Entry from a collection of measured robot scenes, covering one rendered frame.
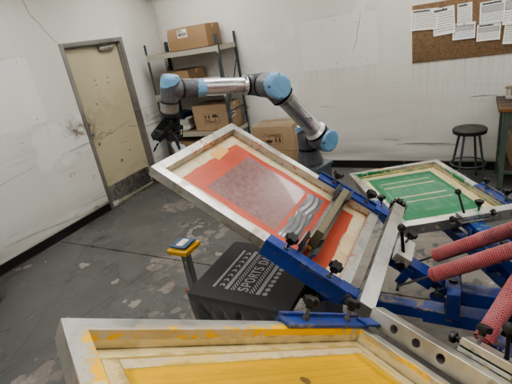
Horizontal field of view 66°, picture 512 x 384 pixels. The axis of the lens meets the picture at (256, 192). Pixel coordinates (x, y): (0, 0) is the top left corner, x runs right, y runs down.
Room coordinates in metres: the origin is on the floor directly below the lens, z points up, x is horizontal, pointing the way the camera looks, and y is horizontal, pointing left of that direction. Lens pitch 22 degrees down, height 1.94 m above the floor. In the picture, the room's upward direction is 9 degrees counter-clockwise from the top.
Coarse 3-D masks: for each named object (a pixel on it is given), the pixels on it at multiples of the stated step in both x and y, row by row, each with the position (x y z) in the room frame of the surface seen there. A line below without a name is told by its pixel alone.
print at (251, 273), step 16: (240, 256) 1.64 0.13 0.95; (256, 256) 1.62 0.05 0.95; (224, 272) 1.53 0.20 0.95; (240, 272) 1.51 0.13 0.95; (256, 272) 1.48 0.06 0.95; (272, 272) 1.46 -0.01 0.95; (224, 288) 1.40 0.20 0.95; (240, 288) 1.39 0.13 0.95; (256, 288) 1.37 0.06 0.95; (272, 288) 1.35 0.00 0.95
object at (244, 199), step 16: (192, 176) 1.40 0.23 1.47; (208, 176) 1.43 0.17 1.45; (224, 176) 1.46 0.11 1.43; (208, 192) 1.34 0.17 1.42; (224, 192) 1.36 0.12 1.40; (240, 192) 1.39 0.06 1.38; (256, 192) 1.42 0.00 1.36; (240, 208) 1.30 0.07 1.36; (256, 208) 1.33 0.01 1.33; (272, 208) 1.36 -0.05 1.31; (288, 208) 1.39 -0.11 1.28; (256, 224) 1.24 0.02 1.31; (272, 224) 1.27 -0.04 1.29; (336, 240) 1.28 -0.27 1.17; (320, 256) 1.18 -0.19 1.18
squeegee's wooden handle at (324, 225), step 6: (342, 192) 1.42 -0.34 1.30; (348, 192) 1.44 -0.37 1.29; (342, 198) 1.38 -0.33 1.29; (336, 204) 1.33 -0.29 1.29; (330, 210) 1.28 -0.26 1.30; (336, 210) 1.29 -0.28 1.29; (330, 216) 1.24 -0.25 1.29; (324, 222) 1.20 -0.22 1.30; (330, 222) 1.21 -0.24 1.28; (318, 228) 1.16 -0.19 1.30; (324, 228) 1.17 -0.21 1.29; (318, 234) 1.15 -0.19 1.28; (324, 234) 1.15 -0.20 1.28; (312, 240) 1.16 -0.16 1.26; (318, 240) 1.15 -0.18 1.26; (312, 246) 1.16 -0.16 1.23
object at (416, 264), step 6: (390, 258) 1.18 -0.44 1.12; (414, 258) 1.18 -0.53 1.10; (390, 264) 1.18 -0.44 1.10; (414, 264) 1.15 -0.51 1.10; (420, 264) 1.16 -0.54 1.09; (402, 270) 1.16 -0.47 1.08; (414, 270) 1.14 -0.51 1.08; (420, 270) 1.13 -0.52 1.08; (426, 270) 1.14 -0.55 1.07; (414, 276) 1.14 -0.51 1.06; (420, 276) 1.13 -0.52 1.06; (420, 282) 1.13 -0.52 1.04; (426, 282) 1.12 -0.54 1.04; (432, 282) 1.11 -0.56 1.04; (426, 288) 1.12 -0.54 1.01
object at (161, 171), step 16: (224, 128) 1.76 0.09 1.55; (240, 128) 1.81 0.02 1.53; (192, 144) 1.55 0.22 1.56; (208, 144) 1.59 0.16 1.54; (256, 144) 1.73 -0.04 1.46; (176, 160) 1.41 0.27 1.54; (288, 160) 1.67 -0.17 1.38; (160, 176) 1.31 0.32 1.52; (176, 176) 1.32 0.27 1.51; (304, 176) 1.63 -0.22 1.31; (176, 192) 1.28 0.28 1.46; (192, 192) 1.26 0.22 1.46; (208, 208) 1.22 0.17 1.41; (224, 208) 1.22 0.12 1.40; (224, 224) 1.20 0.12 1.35; (240, 224) 1.17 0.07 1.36; (368, 224) 1.39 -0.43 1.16; (256, 240) 1.14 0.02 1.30; (368, 240) 1.29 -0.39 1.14; (352, 256) 1.17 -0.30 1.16; (352, 272) 1.10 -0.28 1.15
